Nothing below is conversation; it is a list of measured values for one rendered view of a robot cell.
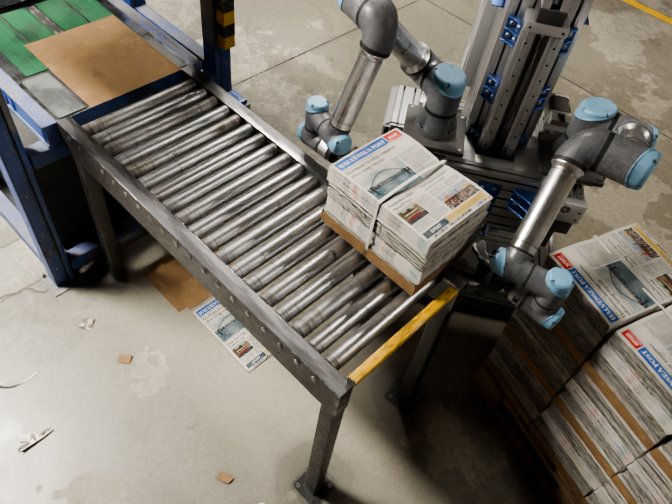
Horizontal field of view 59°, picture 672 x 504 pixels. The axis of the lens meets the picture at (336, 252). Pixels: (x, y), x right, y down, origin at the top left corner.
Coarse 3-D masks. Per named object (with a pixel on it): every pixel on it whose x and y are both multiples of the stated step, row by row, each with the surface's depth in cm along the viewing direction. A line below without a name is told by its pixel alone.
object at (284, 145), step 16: (208, 80) 221; (208, 96) 219; (224, 96) 216; (240, 112) 212; (256, 128) 207; (272, 128) 208; (288, 144) 204; (304, 160) 200; (304, 176) 201; (320, 176) 196; (448, 272) 176; (464, 288) 176; (448, 304) 180
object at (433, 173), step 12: (420, 168) 170; (444, 168) 171; (396, 180) 165; (420, 180) 166; (384, 192) 161; (396, 192) 162; (408, 192) 162; (372, 204) 160; (384, 204) 158; (372, 216) 163; (384, 216) 159; (360, 240) 173; (372, 240) 169
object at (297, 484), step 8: (304, 472) 214; (296, 480) 212; (304, 480) 212; (328, 480) 213; (296, 488) 210; (304, 488) 210; (320, 488) 210; (328, 488) 211; (304, 496) 209; (312, 496) 209; (320, 496) 209; (328, 496) 210
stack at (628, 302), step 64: (576, 256) 182; (640, 256) 184; (512, 320) 209; (576, 320) 179; (640, 320) 169; (512, 384) 221; (576, 384) 187; (640, 384) 164; (576, 448) 197; (640, 448) 170
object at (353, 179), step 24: (384, 144) 174; (408, 144) 175; (336, 168) 165; (360, 168) 166; (384, 168) 167; (408, 168) 169; (336, 192) 170; (360, 192) 161; (336, 216) 176; (360, 216) 167
